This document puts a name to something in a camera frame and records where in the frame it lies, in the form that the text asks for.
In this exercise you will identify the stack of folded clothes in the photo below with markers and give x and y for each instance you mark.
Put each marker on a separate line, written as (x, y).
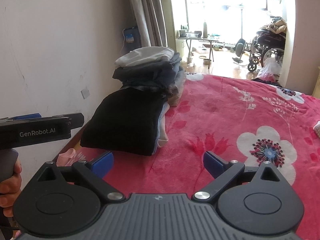
(154, 68)

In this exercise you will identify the small folding table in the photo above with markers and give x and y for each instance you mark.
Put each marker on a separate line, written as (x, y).
(196, 42)

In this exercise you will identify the person's left hand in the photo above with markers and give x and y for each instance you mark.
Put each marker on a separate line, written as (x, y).
(10, 189)

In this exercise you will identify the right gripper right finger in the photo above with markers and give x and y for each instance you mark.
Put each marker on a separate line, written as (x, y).
(214, 164)

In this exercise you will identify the wheelchair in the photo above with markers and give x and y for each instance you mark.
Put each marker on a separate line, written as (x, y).
(269, 42)

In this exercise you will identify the pink floral blanket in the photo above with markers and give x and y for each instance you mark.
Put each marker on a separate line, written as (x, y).
(238, 120)

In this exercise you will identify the pink small item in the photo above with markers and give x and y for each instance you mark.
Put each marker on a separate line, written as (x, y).
(64, 158)

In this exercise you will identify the beige curtain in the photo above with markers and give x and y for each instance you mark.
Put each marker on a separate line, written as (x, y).
(150, 22)

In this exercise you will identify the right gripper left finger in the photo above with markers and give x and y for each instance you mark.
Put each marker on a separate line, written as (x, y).
(102, 164)

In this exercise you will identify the black garment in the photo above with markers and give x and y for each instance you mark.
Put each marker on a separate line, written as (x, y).
(127, 120)

